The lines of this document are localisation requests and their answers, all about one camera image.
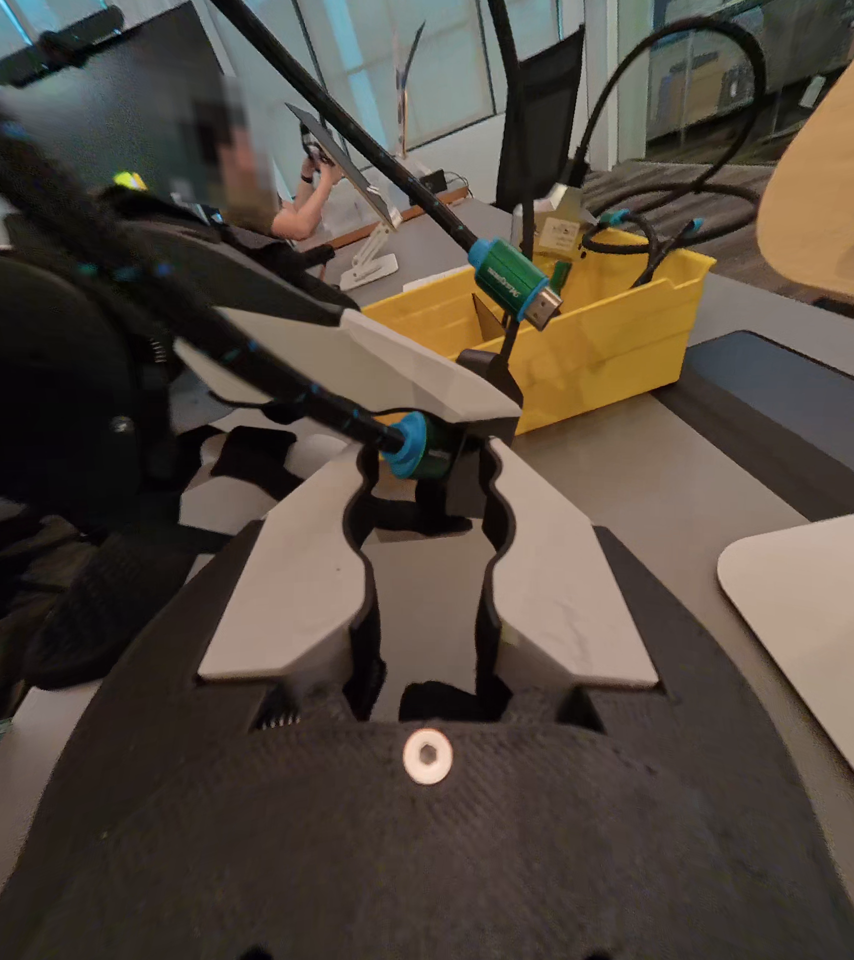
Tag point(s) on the cardboard bin divider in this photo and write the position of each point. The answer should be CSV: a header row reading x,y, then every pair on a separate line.
x,y
488,319

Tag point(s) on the white stand with wooden board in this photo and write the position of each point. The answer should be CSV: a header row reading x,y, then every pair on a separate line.
x,y
371,266
824,187

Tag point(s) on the black wall screen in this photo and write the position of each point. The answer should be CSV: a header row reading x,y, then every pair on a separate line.
x,y
134,90

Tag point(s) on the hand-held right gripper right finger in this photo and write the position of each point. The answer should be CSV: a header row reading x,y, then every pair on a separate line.
x,y
562,592

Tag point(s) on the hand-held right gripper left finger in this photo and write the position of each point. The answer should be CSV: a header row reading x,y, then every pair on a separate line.
x,y
292,592

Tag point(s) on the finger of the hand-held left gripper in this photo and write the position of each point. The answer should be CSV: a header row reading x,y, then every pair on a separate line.
x,y
224,506
412,367

